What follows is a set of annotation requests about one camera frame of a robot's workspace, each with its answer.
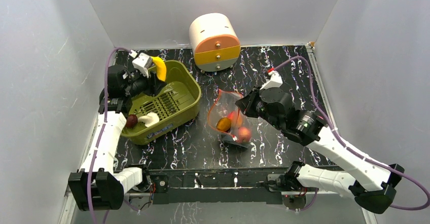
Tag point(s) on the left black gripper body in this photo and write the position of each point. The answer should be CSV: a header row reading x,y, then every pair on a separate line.
x,y
138,86

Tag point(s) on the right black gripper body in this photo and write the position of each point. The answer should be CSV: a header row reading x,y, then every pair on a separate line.
x,y
246,103

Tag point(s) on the yellow toy banana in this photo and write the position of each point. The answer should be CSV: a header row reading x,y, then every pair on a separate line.
x,y
161,69

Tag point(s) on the orange peach toy fruit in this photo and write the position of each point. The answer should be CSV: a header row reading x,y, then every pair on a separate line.
x,y
236,119

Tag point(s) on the clear zip bag orange zipper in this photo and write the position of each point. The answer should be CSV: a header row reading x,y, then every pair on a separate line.
x,y
222,106

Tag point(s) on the brown toy kiwi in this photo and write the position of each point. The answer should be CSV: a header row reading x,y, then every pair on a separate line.
x,y
224,124

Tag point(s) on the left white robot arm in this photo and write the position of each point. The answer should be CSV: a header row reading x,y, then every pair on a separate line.
x,y
95,185

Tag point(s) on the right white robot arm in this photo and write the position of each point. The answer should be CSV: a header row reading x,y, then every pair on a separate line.
x,y
372,187

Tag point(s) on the olive green plastic basket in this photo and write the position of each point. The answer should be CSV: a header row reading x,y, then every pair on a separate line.
x,y
176,104

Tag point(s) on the white toy mushroom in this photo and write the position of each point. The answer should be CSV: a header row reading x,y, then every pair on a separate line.
x,y
149,119

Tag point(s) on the dark red toy fruit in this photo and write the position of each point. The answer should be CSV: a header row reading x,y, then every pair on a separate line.
x,y
132,121

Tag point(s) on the white cylindrical drawer cabinet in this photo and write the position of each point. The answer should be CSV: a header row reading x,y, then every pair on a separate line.
x,y
214,42

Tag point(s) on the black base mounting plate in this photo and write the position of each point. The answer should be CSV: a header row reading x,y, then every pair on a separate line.
x,y
225,185

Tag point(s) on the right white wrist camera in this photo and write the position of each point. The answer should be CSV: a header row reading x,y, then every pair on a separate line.
x,y
274,81

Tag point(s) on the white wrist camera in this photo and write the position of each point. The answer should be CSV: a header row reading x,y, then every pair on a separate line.
x,y
274,81
141,62

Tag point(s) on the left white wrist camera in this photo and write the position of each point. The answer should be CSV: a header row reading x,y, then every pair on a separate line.
x,y
141,62

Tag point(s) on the aluminium frame rail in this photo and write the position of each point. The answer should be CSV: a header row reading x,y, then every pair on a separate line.
x,y
309,207

